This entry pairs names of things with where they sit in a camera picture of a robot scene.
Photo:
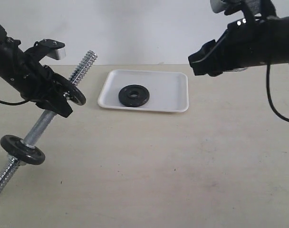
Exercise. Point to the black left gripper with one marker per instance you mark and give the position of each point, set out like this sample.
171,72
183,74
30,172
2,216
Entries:
35,83

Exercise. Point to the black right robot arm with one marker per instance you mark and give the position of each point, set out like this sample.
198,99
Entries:
280,40

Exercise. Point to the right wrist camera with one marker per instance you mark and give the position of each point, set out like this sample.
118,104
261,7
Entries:
263,7

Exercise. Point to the chrome star collar nut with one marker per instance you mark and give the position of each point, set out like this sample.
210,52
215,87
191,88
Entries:
16,160

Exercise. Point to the white plastic tray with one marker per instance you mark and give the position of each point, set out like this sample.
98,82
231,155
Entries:
164,91

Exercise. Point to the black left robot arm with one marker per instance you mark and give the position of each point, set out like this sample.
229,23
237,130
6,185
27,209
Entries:
8,45

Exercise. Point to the black weight plate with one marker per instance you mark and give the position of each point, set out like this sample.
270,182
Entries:
67,88
14,146
125,96

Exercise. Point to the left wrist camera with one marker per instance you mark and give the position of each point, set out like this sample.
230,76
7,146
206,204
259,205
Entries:
47,48

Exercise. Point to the chrome threaded dumbbell bar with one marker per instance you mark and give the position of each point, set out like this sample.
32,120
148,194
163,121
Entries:
46,118

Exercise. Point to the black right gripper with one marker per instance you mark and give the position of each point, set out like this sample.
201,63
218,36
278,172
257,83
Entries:
244,44

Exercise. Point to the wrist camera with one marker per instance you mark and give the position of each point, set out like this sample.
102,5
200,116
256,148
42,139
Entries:
47,48
263,7

